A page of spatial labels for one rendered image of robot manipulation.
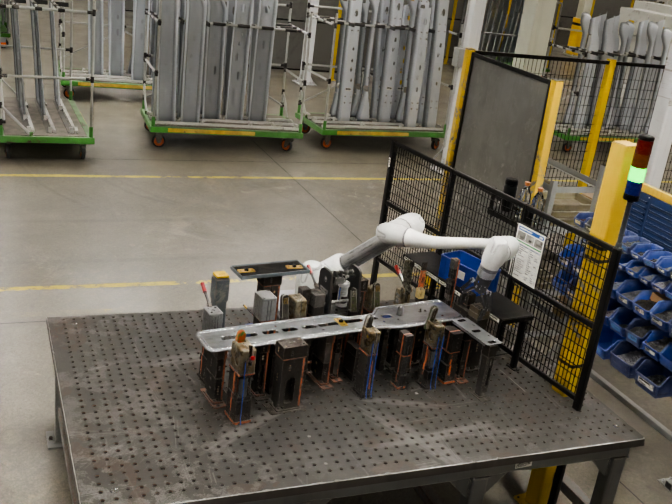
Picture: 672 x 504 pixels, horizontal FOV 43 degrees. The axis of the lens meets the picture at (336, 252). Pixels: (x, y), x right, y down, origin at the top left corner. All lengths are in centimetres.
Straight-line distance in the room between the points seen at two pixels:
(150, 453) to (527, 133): 362
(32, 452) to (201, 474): 157
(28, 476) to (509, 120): 391
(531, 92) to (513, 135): 35
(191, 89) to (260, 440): 744
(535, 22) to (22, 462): 863
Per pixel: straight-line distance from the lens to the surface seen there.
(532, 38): 1151
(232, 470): 353
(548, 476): 477
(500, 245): 411
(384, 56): 1195
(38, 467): 476
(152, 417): 382
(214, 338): 383
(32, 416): 516
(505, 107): 637
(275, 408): 392
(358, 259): 471
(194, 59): 1067
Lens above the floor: 276
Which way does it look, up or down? 21 degrees down
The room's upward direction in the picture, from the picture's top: 8 degrees clockwise
